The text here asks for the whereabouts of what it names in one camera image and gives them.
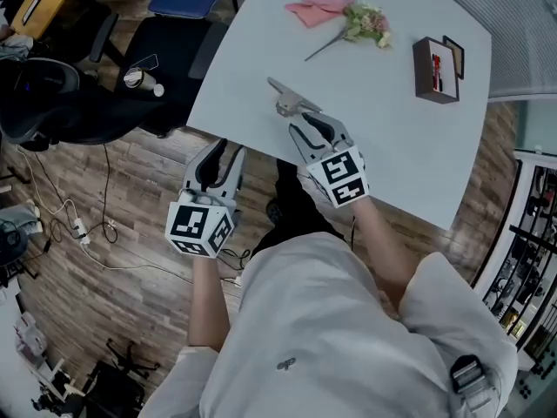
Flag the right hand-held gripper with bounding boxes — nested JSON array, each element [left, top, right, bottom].
[[287, 112, 371, 210]]

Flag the person's black trouser leg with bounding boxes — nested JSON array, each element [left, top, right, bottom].
[[252, 158, 346, 257]]

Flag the brown picture frame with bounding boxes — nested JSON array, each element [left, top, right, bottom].
[[441, 34, 466, 80]]

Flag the person's left forearm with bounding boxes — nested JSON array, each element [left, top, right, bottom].
[[187, 253, 232, 353]]

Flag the black phone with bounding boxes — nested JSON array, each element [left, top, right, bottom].
[[20, 0, 43, 24]]

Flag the red pens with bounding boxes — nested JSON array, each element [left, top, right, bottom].
[[430, 53, 445, 92]]

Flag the smartphone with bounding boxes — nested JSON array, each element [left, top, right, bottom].
[[130, 52, 159, 71]]

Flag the white cable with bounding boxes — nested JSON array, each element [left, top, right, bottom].
[[80, 240, 193, 285]]

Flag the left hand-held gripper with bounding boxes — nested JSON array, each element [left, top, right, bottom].
[[164, 138, 247, 260]]

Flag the round wooden table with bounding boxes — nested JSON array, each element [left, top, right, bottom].
[[10, 0, 82, 41]]

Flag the small metal tool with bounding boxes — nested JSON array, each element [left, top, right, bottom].
[[265, 76, 325, 118]]

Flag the pink cloth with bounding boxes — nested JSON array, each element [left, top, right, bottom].
[[284, 0, 356, 30]]

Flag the black metal rack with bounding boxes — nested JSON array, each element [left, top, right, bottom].
[[471, 149, 557, 409]]

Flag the artificial flower bouquet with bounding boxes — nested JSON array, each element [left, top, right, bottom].
[[303, 1, 393, 63]]

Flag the steel tumbler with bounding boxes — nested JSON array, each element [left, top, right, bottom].
[[122, 68, 166, 99]]

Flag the person's black shoe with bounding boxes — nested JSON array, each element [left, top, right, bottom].
[[265, 198, 285, 224]]

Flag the person's right forearm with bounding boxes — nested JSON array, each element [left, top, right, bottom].
[[350, 197, 419, 322]]

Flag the white power strip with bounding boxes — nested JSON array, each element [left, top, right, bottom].
[[70, 217, 91, 248]]

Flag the black chair base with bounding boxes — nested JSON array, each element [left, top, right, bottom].
[[81, 336, 161, 418]]

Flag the brown pen holder box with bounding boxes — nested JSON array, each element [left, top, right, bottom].
[[412, 36, 461, 105]]

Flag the grey strap buckle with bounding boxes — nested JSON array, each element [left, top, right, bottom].
[[447, 354, 487, 395]]

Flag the black mesh office chair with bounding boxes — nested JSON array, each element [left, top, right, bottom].
[[0, 56, 84, 148]]

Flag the person's white shirt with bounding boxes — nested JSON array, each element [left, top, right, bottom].
[[138, 232, 520, 418]]

